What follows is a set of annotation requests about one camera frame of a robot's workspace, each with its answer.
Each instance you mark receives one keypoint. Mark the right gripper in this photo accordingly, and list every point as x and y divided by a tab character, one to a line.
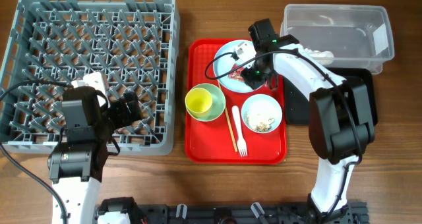
251	80

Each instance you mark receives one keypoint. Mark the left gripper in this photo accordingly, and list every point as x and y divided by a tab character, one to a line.
120	107

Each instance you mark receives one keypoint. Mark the green bowl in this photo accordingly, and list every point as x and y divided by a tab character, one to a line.
218	104

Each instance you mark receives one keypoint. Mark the red plastic tray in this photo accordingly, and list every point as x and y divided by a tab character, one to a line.
210	142

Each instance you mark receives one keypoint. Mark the yellow cup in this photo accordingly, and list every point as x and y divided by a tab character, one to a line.
198	102

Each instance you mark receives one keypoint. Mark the black waste tray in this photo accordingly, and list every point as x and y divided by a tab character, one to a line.
297	106

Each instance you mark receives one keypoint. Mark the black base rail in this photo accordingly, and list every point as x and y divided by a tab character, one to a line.
230	214

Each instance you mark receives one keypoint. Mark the clear plastic bin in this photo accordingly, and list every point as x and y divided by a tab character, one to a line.
342	36

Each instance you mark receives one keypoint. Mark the red snack wrapper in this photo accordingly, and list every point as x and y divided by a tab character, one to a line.
236	75

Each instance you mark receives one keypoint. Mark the small light blue bowl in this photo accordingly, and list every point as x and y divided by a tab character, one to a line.
261	113

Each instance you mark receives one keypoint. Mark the white plastic fork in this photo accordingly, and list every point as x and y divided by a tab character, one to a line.
241	143

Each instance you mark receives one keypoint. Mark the wooden chopstick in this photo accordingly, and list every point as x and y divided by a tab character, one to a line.
229	123

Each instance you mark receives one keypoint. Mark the grey dishwasher rack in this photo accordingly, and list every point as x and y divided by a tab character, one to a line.
133	43

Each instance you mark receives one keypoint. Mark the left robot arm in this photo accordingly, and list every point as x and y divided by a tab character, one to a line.
76	164

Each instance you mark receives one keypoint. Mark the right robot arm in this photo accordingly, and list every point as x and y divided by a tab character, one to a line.
340	122

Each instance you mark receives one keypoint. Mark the light blue plate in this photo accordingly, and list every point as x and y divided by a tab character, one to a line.
224	64

